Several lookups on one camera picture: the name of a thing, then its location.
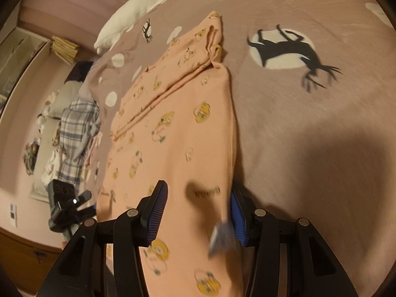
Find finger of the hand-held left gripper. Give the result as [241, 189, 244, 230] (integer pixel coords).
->
[76, 206, 97, 221]
[76, 191, 92, 206]

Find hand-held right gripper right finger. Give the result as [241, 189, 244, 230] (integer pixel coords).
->
[230, 182, 361, 297]

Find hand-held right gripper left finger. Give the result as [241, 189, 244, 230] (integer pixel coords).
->
[37, 179, 169, 297]

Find pink cartoon-print garment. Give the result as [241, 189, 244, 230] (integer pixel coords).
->
[96, 11, 245, 297]

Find light pink crumpled clothes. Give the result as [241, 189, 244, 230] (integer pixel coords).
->
[83, 130, 103, 169]

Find white crumpled cloth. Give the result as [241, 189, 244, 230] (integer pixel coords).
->
[42, 148, 65, 188]

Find floral cloth heap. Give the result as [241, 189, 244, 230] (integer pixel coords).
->
[23, 141, 41, 175]

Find brown wooden cabinet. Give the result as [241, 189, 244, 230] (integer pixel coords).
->
[0, 226, 66, 294]

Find plaid shirt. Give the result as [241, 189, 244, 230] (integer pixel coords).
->
[59, 97, 102, 192]

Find small white plush toy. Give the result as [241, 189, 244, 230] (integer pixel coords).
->
[43, 91, 62, 116]

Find grey pillow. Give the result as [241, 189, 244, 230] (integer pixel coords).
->
[48, 80, 84, 120]

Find dotted deer-print blanket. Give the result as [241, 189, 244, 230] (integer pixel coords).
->
[83, 0, 396, 297]

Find dark cloth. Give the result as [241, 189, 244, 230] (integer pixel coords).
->
[66, 61, 95, 82]

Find white goose plush toy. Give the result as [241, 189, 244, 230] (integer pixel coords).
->
[94, 0, 192, 54]

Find pink curtain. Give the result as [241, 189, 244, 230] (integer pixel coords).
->
[17, 0, 174, 64]

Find white wall shelf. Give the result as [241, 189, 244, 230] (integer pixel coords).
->
[0, 26, 51, 112]

